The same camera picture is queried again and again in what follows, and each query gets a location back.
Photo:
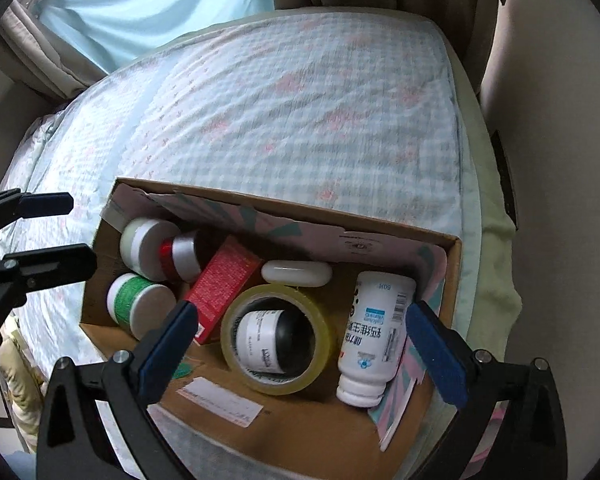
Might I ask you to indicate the red and silver cream jar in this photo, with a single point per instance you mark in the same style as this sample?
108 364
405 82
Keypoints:
184 257

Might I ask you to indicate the white oval soap case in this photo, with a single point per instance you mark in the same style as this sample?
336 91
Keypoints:
296 273

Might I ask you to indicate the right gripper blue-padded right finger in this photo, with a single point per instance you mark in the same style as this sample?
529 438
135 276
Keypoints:
508 416

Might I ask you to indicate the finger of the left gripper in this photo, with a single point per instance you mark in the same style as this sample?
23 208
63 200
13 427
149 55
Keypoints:
22 273
15 205

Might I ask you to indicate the yellow packing tape roll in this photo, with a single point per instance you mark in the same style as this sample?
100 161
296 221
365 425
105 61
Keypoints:
278 297

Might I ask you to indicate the black and white small bottle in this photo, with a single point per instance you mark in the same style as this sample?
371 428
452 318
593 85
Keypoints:
275 342

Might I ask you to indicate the beige drape curtain left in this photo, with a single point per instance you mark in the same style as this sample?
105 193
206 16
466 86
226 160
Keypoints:
51 65

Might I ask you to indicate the dark green label white jar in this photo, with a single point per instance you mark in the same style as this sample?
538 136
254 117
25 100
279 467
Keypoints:
137 305

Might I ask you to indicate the cardboard box with pink flaps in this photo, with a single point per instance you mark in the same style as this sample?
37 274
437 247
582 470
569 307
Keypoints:
310 433

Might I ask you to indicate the pale green white-lidded jar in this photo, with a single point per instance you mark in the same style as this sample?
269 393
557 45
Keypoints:
140 244

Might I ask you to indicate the red rectangular carton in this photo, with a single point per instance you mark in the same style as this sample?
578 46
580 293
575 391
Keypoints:
231 270

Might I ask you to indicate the white supplement bottle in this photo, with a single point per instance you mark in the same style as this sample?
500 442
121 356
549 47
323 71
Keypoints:
374 338

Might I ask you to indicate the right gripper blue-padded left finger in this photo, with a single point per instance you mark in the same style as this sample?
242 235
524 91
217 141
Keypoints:
73 443

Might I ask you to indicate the checkered floral bed sheet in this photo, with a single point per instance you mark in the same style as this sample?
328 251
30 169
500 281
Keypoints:
367 113

